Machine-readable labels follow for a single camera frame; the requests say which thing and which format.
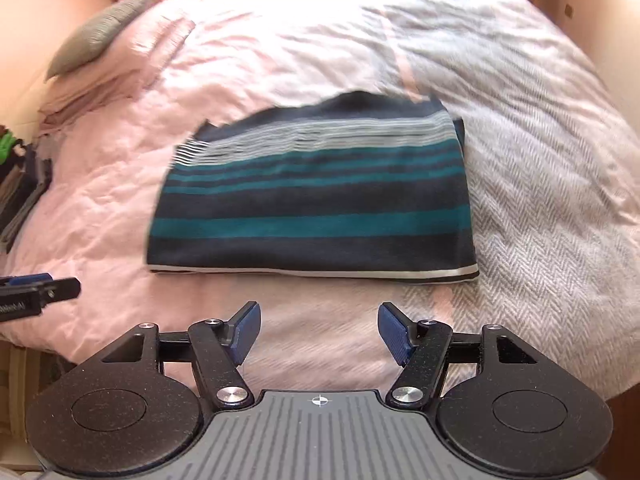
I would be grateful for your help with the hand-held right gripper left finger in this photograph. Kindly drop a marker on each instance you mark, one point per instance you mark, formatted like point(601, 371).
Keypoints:
point(247, 332)

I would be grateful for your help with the green toy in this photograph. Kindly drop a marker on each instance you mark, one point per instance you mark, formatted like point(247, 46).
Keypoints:
point(6, 144)

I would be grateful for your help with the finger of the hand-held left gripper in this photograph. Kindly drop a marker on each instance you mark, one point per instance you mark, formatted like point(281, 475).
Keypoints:
point(62, 290)

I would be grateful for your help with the pink pillow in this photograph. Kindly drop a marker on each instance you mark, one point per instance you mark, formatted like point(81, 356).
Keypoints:
point(125, 65)

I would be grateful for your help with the pink duvet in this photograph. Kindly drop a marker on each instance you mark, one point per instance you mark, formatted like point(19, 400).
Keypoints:
point(110, 200)

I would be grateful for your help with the stack of books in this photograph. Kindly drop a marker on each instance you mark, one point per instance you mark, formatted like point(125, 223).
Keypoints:
point(22, 195)

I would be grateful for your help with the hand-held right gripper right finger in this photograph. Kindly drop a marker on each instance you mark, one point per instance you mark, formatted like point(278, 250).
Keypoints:
point(394, 332)

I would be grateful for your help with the striped teal and navy sweater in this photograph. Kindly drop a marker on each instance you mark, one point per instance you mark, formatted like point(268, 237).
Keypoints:
point(310, 200)

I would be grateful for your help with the pale bedside cabinet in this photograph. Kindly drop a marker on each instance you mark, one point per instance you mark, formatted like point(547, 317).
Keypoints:
point(27, 400)

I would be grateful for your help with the white herringbone blanket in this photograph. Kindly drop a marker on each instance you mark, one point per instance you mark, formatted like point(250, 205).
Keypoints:
point(540, 160)

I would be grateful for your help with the grey cushion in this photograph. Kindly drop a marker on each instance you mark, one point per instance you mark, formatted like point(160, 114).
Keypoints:
point(95, 35)

